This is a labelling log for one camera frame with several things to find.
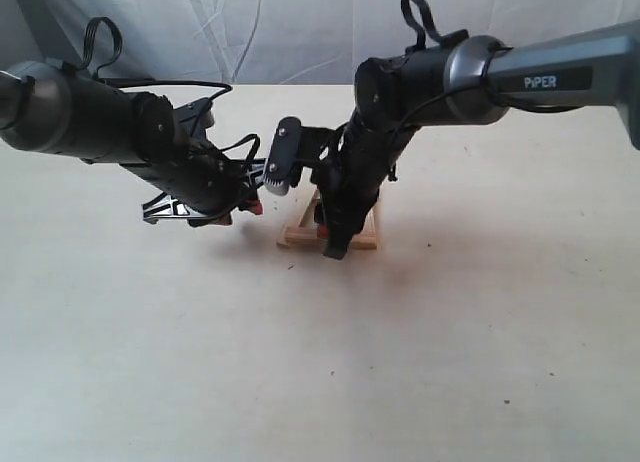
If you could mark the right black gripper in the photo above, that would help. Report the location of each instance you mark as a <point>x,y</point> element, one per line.
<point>359,160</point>

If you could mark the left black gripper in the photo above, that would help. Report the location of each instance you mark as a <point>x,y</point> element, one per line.
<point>205,184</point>

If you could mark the wooden strip with holes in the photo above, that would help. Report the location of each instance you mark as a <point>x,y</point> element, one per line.
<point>340,204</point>

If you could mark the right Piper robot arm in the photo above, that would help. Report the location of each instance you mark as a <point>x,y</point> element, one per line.
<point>474,82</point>

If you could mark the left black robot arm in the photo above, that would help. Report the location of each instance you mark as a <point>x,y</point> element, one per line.
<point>48,108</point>

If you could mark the white backdrop curtain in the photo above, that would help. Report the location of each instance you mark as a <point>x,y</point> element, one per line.
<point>276,41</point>

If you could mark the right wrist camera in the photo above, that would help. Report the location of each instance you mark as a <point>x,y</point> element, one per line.
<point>294,147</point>

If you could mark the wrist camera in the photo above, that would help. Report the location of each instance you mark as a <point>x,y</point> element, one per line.
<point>294,147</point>
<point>196,117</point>

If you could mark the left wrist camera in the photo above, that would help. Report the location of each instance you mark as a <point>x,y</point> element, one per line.
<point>196,117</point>

